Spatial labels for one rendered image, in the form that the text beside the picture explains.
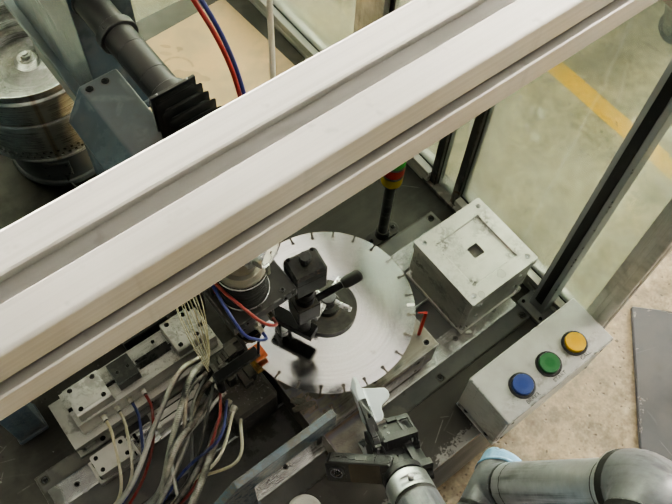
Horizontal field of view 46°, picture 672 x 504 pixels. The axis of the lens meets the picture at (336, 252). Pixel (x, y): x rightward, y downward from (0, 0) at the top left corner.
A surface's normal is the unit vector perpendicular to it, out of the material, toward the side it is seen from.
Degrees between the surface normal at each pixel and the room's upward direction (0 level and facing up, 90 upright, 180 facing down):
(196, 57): 0
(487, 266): 0
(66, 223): 0
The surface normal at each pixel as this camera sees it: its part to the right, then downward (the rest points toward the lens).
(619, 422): 0.04, -0.48
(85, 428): 0.62, 0.70
